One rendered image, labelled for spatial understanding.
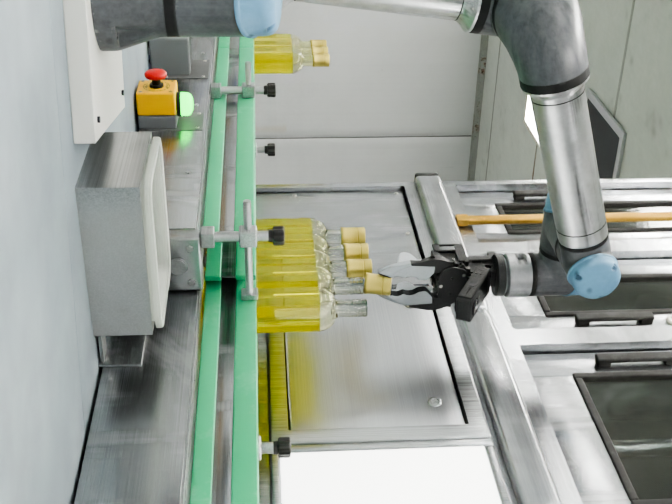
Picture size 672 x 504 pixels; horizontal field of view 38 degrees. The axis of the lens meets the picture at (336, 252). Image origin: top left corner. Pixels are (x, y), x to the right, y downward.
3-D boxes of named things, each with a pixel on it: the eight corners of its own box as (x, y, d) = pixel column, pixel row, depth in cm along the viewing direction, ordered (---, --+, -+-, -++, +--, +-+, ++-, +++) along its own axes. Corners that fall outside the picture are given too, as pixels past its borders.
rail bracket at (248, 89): (209, 100, 198) (276, 99, 199) (207, 65, 195) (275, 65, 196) (210, 93, 202) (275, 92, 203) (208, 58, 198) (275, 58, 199)
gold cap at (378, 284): (363, 297, 165) (389, 300, 164) (364, 279, 163) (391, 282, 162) (365, 286, 168) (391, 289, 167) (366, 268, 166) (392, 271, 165)
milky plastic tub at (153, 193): (97, 338, 132) (163, 336, 132) (77, 187, 120) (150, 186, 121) (112, 270, 146) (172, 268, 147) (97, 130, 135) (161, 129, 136)
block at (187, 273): (157, 294, 151) (203, 293, 151) (152, 240, 146) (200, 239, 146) (159, 282, 154) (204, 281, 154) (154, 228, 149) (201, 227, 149)
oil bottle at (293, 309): (203, 336, 157) (338, 332, 158) (201, 307, 154) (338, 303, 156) (205, 316, 162) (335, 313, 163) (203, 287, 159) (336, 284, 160)
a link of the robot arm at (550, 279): (587, 237, 170) (580, 279, 175) (524, 239, 170) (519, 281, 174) (601, 261, 164) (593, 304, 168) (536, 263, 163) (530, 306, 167)
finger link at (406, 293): (376, 292, 172) (429, 284, 172) (380, 311, 167) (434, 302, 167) (374, 277, 170) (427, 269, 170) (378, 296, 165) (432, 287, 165)
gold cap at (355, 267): (346, 283, 169) (372, 282, 169) (347, 265, 167) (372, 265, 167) (344, 272, 172) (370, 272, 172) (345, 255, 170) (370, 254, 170)
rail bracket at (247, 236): (204, 303, 152) (285, 301, 153) (198, 206, 144) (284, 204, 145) (204, 292, 155) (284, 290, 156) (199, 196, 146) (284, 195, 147)
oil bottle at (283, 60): (221, 75, 258) (329, 74, 260) (221, 54, 255) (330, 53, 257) (222, 67, 262) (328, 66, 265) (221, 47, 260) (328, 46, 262)
